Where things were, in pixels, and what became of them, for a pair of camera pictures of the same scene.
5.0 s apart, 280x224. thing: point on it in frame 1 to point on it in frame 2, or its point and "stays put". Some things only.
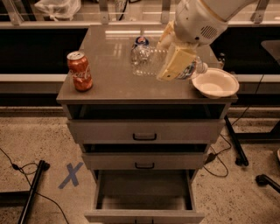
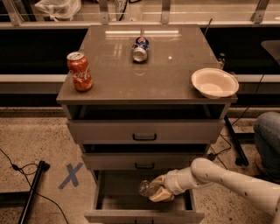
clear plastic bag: (59, 10) stays put
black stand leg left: (43, 165) stays put
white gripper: (196, 25) to (174, 182)
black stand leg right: (241, 157) stays put
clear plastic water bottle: (145, 59) to (146, 188)
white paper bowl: (216, 82) stays put
